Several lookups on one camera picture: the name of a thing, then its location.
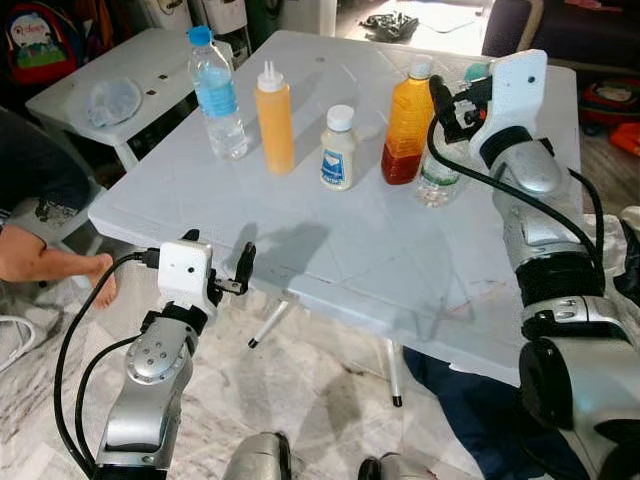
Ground clear bottle green cap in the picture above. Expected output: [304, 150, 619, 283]
[417, 62, 493, 208]

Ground amber drink bottle white cap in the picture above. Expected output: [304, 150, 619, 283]
[381, 55, 437, 186]

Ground black object on floor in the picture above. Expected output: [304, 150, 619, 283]
[359, 12, 420, 42]

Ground large white plastic table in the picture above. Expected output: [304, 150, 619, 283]
[88, 30, 584, 408]

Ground dark purple chair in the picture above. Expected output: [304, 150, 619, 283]
[482, 0, 640, 73]

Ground small white mayonnaise bottle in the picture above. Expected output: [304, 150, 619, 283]
[320, 104, 359, 191]

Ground red toy bag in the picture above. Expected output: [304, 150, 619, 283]
[580, 78, 640, 137]

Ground blue cap water bottle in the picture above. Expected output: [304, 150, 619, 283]
[187, 25, 250, 161]

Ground orange sauce squeeze bottle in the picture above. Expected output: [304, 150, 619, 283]
[254, 60, 297, 176]

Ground person's bare foot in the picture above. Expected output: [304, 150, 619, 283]
[0, 224, 119, 310]

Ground orange plastic object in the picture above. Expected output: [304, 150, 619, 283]
[609, 122, 640, 157]

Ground clear plastic bag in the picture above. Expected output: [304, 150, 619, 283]
[85, 77, 144, 129]

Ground small white plastic table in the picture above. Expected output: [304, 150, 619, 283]
[27, 27, 237, 171]

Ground person's leg dark trousers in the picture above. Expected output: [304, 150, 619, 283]
[0, 105, 96, 226]

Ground silver robot left leg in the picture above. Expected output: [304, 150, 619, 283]
[222, 432, 302, 480]

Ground silver robot leg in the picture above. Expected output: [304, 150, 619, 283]
[222, 432, 302, 480]
[358, 453, 443, 480]

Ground red children's backpack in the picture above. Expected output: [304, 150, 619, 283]
[4, 0, 87, 87]

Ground silver robot right leg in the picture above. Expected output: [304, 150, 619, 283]
[358, 453, 443, 480]

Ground dark blue cloth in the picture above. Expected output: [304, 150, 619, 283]
[405, 348, 593, 480]

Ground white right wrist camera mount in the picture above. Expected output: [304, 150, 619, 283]
[470, 49, 550, 151]

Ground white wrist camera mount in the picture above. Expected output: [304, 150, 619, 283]
[470, 49, 550, 151]
[157, 240, 217, 311]

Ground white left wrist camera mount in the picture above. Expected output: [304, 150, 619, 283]
[157, 240, 217, 311]

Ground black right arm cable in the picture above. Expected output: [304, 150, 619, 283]
[426, 100, 608, 266]

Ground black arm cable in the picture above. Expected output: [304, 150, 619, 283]
[54, 250, 161, 477]
[426, 100, 608, 266]

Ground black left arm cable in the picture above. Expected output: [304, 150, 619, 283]
[54, 250, 161, 477]

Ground white floor cable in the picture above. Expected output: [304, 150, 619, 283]
[0, 315, 39, 374]

